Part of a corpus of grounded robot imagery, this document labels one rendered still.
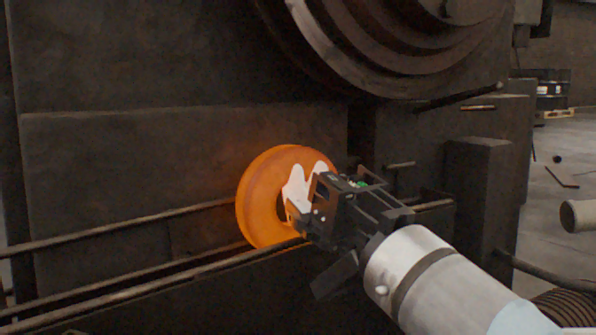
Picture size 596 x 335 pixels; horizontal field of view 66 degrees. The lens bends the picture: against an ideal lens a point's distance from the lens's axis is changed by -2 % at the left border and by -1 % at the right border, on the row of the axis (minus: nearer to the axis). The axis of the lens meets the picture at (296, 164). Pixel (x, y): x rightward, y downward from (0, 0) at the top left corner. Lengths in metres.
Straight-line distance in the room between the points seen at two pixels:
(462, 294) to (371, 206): 0.14
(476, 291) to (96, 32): 0.52
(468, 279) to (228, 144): 0.36
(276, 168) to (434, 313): 0.28
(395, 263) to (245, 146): 0.30
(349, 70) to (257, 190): 0.20
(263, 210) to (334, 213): 0.13
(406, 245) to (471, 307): 0.08
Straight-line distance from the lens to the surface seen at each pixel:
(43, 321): 0.54
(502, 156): 0.88
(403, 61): 0.66
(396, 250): 0.45
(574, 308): 0.94
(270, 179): 0.60
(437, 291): 0.42
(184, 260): 0.62
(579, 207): 0.95
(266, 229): 0.61
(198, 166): 0.63
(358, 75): 0.63
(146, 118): 0.60
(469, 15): 0.65
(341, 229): 0.52
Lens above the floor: 0.92
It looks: 11 degrees down
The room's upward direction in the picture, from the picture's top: straight up
